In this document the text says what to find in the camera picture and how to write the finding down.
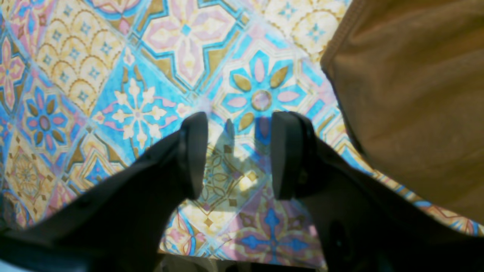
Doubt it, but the brown t-shirt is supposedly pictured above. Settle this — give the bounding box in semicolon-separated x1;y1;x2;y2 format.
320;0;484;224

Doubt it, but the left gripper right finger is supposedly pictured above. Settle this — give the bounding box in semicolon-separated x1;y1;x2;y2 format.
271;111;484;272

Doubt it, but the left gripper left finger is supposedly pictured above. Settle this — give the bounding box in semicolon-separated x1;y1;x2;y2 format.
1;112;208;272

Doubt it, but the patterned tablecloth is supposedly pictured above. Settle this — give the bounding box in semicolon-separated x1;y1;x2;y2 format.
1;0;483;272

